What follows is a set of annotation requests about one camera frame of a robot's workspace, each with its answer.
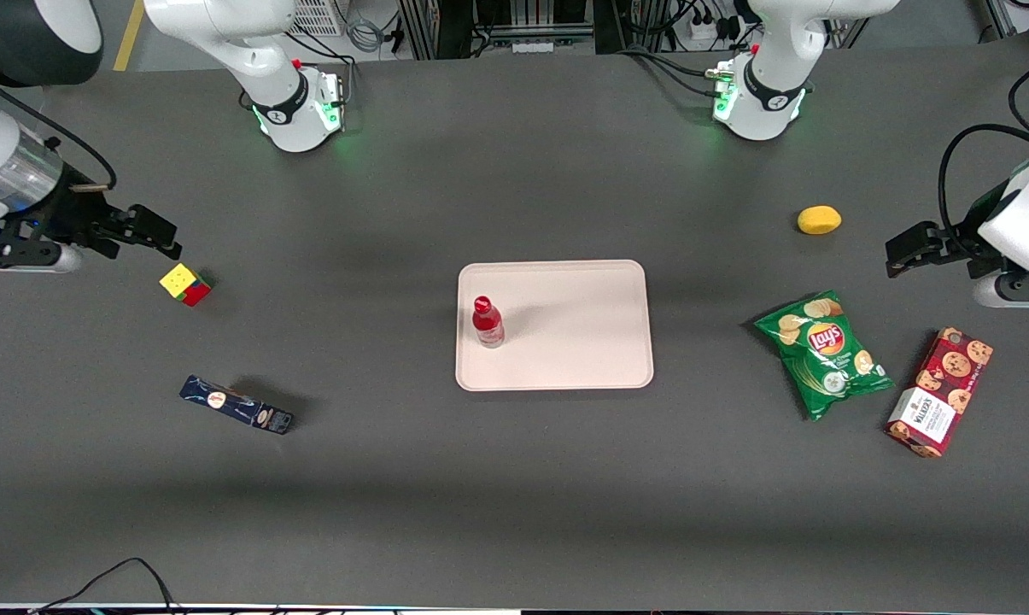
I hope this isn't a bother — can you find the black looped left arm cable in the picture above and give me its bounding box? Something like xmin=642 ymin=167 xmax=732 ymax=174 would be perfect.
xmin=938 ymin=124 xmax=1029 ymax=257

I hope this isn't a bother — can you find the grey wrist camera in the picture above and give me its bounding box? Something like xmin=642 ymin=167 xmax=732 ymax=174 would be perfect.
xmin=0 ymin=242 xmax=84 ymax=275
xmin=973 ymin=272 xmax=1029 ymax=310

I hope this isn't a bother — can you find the white perforated box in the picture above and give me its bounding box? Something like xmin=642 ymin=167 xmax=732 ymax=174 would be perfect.
xmin=290 ymin=0 xmax=348 ymax=37

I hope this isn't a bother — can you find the white power strip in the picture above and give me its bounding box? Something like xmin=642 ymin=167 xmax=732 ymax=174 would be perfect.
xmin=687 ymin=15 xmax=741 ymax=42

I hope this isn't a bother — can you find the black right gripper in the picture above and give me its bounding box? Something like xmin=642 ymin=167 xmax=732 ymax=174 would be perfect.
xmin=27 ymin=167 xmax=182 ymax=259

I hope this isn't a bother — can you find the green Lay's chip bag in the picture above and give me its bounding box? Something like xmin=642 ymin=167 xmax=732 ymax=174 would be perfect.
xmin=753 ymin=290 xmax=896 ymax=422

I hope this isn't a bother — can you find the dark metal equipment rack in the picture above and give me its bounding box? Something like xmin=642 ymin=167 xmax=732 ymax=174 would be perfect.
xmin=399 ymin=0 xmax=596 ymax=61

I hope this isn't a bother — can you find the grey coiled cable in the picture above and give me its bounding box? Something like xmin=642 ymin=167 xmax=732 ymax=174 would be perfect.
xmin=346 ymin=13 xmax=389 ymax=54

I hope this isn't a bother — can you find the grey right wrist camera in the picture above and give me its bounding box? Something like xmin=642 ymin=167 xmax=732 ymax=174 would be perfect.
xmin=0 ymin=242 xmax=84 ymax=275

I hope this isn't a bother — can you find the multicoloured Rubik's cube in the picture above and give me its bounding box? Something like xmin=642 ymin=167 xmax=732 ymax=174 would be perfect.
xmin=159 ymin=263 xmax=213 ymax=307

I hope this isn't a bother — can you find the red Walkers cookie box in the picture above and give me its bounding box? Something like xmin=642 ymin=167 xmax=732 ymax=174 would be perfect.
xmin=886 ymin=327 xmax=994 ymax=459

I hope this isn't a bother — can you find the black cable at table edge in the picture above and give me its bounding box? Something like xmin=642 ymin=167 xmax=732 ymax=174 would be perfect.
xmin=32 ymin=558 xmax=178 ymax=615

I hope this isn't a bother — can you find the yellow lemon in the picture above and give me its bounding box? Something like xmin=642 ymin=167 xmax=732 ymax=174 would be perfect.
xmin=797 ymin=205 xmax=843 ymax=236

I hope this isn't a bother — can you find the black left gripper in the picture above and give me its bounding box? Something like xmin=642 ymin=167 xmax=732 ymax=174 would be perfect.
xmin=886 ymin=184 xmax=1014 ymax=279

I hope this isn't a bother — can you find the long narrow snack box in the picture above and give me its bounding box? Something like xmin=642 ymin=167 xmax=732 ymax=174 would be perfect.
xmin=179 ymin=375 xmax=295 ymax=435

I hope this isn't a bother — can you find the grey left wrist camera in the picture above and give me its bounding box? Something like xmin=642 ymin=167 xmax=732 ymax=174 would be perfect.
xmin=973 ymin=272 xmax=1029 ymax=310

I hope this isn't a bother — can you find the white plastic tray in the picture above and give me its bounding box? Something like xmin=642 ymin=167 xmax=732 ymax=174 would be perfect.
xmin=455 ymin=260 xmax=655 ymax=392

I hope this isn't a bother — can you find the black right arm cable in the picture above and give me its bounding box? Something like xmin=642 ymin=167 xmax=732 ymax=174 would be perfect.
xmin=0 ymin=70 xmax=119 ymax=190

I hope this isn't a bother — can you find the red coke bottle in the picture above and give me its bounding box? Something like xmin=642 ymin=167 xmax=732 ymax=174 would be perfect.
xmin=471 ymin=296 xmax=506 ymax=349

